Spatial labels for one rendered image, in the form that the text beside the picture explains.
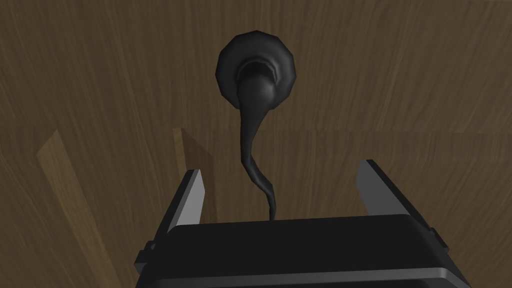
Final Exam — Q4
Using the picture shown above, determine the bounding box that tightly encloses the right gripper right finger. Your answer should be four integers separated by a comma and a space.
355, 159, 434, 232

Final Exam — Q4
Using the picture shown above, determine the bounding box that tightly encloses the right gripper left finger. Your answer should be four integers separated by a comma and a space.
153, 168, 206, 243

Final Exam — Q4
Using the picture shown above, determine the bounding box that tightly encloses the brown wooden door leaf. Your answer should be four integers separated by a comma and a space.
0, 0, 512, 288

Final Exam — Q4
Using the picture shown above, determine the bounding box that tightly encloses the black curved door handle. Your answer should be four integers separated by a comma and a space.
215, 30, 297, 222

